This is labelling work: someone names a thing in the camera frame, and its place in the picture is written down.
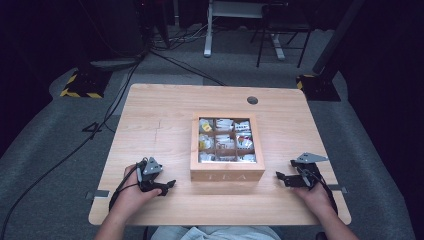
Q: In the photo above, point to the white desk frame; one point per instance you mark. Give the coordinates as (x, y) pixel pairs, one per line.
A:
(209, 30)

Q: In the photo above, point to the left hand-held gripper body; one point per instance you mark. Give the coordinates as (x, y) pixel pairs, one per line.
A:
(151, 168)

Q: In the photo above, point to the wooden tea box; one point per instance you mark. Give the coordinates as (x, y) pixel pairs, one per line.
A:
(227, 172)

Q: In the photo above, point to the grey metal table bracket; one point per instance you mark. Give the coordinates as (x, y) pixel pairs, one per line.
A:
(98, 194)
(338, 188)

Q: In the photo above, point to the black yellow striped stand base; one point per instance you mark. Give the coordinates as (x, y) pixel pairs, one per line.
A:
(85, 85)
(318, 88)

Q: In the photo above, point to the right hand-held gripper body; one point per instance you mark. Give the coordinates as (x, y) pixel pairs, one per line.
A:
(306, 173)

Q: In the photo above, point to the person's right hand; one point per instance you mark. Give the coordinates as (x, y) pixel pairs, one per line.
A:
(315, 200)

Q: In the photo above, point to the black metal chair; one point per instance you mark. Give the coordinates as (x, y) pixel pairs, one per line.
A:
(283, 28)

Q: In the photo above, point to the person's left hand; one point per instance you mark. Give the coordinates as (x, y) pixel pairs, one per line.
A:
(131, 198)

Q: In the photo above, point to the dark slanted stand pole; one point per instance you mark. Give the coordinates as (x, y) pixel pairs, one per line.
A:
(336, 36)

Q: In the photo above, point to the group of tea bags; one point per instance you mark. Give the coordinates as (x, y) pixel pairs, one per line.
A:
(226, 141)

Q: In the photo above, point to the person's light grey clothing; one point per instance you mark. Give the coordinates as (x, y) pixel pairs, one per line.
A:
(213, 233)

